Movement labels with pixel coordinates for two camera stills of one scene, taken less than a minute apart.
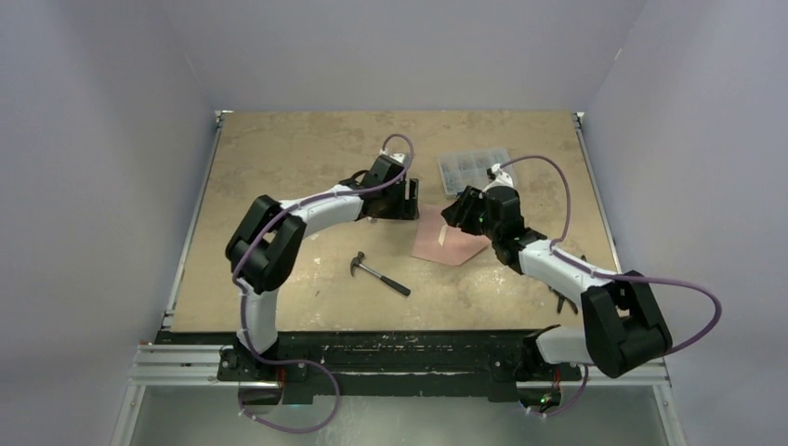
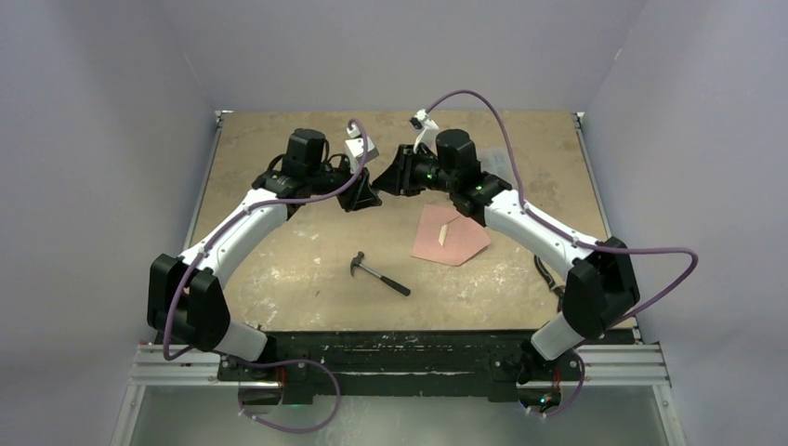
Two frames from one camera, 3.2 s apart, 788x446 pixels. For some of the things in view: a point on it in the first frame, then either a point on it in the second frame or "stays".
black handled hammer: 405,291 stays
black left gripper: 405,209 -> 360,195
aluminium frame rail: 153,362 stays
